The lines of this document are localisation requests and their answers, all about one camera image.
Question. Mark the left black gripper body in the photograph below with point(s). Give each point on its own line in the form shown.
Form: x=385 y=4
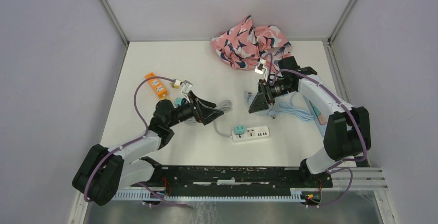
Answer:
x=183 y=112

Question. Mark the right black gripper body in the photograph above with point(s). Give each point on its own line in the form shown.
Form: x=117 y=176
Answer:
x=280 y=87

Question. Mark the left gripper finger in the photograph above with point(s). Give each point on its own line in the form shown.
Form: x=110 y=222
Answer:
x=209 y=115
x=201 y=102

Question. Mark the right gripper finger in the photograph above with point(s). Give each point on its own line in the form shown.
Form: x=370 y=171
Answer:
x=264 y=87
x=259 y=103

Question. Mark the teal USB plug adapter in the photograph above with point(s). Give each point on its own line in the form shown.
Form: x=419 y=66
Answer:
x=178 y=101

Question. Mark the yellow adapter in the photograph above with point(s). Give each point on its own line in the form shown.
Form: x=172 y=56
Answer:
x=176 y=84

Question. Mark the white power strip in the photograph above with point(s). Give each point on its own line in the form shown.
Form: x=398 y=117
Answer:
x=252 y=134

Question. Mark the orange power strip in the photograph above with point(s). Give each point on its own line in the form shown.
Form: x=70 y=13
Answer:
x=157 y=86

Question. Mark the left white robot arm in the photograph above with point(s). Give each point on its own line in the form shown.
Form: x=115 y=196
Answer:
x=104 y=170

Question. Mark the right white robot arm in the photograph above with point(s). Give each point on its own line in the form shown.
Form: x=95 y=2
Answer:
x=346 y=135

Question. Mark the pink patterned cloth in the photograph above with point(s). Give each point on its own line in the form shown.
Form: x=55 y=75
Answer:
x=244 y=45

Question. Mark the light blue power strip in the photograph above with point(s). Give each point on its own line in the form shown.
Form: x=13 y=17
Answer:
x=320 y=119

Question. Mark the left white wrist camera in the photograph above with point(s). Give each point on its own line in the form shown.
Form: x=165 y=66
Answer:
x=186 y=87

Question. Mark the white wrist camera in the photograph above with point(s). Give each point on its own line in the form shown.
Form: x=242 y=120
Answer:
x=186 y=87
x=261 y=68

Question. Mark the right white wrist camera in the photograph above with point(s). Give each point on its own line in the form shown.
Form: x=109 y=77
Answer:
x=261 y=68

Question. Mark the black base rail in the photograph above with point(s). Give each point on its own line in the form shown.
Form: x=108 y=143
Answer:
x=229 y=181

